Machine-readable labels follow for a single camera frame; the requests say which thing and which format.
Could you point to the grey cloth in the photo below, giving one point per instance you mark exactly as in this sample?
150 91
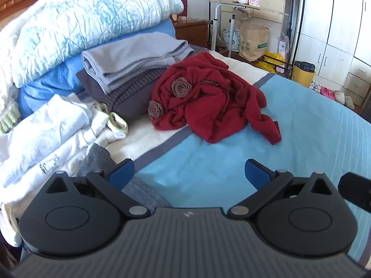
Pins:
98 156

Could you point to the grey folded garment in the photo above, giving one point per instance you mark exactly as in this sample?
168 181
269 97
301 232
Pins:
130 55

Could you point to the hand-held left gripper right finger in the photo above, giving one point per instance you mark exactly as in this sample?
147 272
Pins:
256 173

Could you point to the white rolling table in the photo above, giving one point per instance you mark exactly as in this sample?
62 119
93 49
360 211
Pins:
260 10

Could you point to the yellow plastic bag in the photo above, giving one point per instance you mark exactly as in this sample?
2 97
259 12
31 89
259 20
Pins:
271 59

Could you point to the yellow trash bin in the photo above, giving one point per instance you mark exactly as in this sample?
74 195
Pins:
301 75

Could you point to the white fleece blanket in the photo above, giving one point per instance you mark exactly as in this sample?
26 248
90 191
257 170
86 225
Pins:
11 72

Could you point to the black tripod stand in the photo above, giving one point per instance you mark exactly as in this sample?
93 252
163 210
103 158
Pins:
291 20

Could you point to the dark brown knitted sweater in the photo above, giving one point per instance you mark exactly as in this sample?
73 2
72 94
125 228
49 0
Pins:
130 97

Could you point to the brown paper bag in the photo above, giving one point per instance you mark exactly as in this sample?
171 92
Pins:
253 43

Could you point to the floor lamp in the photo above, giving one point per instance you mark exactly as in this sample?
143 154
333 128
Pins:
209 5

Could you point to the pink slippers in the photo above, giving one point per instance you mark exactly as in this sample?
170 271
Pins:
327 92

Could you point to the white wardrobe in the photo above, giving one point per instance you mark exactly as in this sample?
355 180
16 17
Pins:
339 20

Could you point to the light blue quilt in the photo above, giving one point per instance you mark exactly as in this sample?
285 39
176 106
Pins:
87 14

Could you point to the red knitted sweater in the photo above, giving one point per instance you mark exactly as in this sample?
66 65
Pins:
220 104

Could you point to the wooden nightstand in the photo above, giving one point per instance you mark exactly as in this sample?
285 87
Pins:
191 31

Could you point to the white plastic bag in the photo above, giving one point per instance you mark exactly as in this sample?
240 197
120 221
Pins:
230 40

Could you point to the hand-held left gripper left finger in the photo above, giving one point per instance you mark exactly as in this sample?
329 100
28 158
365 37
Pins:
123 173

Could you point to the green frilled cloth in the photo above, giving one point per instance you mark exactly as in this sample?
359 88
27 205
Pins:
8 118

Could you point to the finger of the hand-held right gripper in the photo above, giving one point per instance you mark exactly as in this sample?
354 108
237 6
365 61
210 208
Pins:
356 189

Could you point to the beige slipper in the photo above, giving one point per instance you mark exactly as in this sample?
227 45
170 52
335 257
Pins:
345 98

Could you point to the blue pillow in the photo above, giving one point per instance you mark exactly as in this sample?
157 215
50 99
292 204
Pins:
43 88

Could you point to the white shirt with green trim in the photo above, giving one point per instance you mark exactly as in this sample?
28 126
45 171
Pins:
95 137

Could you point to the white folded shirt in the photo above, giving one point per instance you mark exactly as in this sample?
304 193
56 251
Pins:
34 133

